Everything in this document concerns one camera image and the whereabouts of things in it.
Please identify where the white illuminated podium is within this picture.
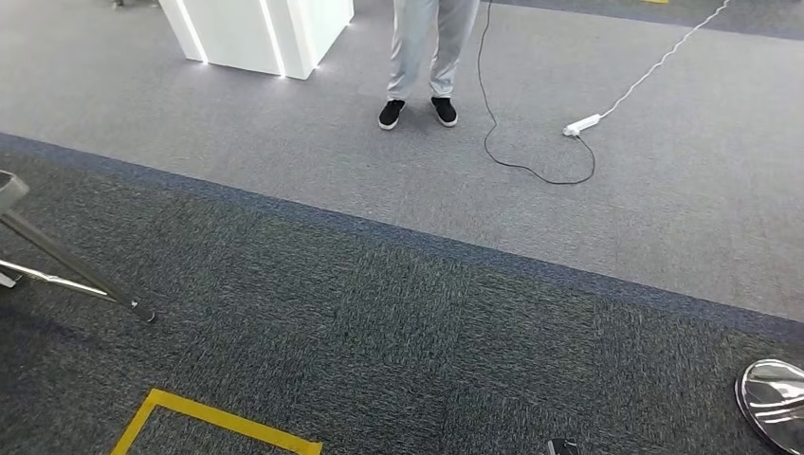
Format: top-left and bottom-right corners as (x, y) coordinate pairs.
(156, 0), (355, 81)

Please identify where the person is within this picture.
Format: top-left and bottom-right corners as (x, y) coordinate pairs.
(377, 0), (482, 131)

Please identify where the black floor cable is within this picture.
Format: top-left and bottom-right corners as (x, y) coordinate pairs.
(475, 0), (596, 187)

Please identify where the chrome stanchion post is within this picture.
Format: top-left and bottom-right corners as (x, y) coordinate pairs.
(735, 358), (804, 455)

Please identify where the stainless steel workbench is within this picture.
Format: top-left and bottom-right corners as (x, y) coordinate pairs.
(0, 169), (157, 324)

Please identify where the white power cord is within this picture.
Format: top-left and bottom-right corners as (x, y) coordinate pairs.
(596, 0), (733, 120)

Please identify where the white power strip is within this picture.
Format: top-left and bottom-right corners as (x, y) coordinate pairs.
(561, 113), (602, 138)

